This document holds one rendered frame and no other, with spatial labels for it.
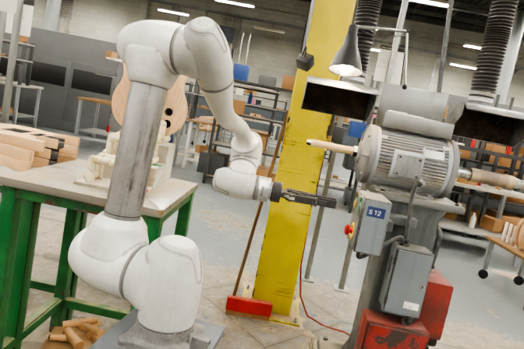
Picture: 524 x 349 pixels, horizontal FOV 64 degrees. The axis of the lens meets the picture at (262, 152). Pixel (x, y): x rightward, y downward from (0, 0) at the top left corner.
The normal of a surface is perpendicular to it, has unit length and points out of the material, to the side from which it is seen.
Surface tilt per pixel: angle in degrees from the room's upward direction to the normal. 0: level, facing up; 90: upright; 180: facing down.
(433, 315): 90
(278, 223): 90
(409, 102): 90
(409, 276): 90
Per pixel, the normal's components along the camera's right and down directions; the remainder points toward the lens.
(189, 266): 0.65, -0.14
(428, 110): -0.07, 0.10
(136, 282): -0.38, -0.02
